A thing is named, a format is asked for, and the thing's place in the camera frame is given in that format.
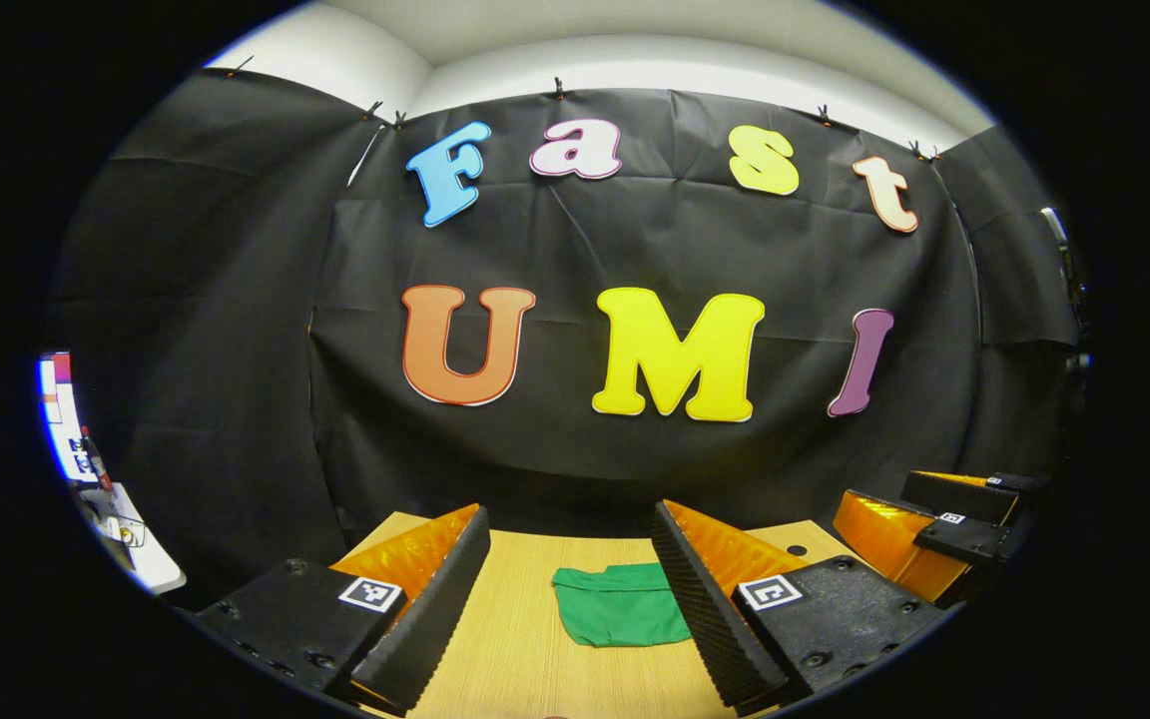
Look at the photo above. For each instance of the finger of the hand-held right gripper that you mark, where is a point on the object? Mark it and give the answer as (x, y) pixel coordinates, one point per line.
(954, 494)
(884, 539)

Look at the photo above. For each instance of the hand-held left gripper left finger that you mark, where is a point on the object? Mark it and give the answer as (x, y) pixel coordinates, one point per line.
(435, 624)

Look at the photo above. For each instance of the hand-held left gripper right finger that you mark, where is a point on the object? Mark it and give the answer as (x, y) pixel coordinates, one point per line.
(700, 614)

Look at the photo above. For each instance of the green T-shirt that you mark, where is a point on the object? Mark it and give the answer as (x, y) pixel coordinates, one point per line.
(620, 607)

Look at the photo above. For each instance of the white side table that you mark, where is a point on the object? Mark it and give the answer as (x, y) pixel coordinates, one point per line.
(151, 564)

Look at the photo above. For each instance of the small red bottle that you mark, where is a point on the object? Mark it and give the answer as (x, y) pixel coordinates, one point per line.
(98, 464)

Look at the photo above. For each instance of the black backdrop cloth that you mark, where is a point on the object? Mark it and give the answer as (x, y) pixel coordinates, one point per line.
(575, 250)

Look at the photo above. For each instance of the computer monitor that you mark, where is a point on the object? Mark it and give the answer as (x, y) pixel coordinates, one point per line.
(61, 414)

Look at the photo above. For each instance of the row of small cloth clips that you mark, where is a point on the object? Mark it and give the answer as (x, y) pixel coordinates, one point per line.
(558, 88)

